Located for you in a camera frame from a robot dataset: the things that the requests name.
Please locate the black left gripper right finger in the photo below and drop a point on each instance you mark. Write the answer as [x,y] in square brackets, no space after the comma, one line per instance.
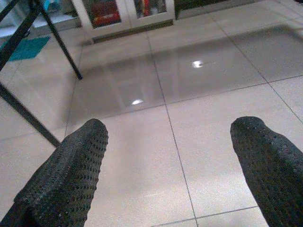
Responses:
[272,170]

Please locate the white glass-door cabinet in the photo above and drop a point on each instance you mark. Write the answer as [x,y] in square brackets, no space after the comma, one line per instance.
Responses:
[129,14]

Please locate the teal floor mat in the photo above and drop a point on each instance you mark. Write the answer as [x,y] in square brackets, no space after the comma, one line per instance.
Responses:
[28,48]

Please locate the red and dark package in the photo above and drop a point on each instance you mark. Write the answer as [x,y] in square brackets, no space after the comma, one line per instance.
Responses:
[148,7]

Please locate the white low shelf unit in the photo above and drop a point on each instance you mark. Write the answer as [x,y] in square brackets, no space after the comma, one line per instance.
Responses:
[61,21]

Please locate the black metal table frame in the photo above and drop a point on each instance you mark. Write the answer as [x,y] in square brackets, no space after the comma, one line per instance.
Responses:
[66,55]

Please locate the red box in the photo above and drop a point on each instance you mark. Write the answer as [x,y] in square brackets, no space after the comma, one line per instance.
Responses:
[106,14]

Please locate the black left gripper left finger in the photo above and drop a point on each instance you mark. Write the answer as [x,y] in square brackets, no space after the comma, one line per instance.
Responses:
[64,179]

